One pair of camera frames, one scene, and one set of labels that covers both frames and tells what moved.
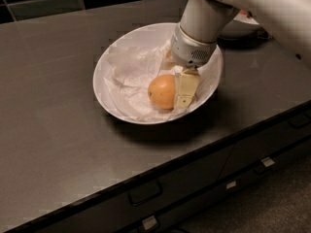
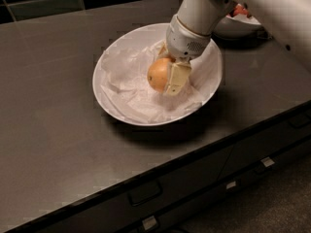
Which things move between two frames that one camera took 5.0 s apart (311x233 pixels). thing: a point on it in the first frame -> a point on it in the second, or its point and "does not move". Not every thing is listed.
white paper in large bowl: [125, 72] does not move
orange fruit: [161, 91] -> [157, 74]
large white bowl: [126, 65] does not move
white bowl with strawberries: [244, 25] does not move
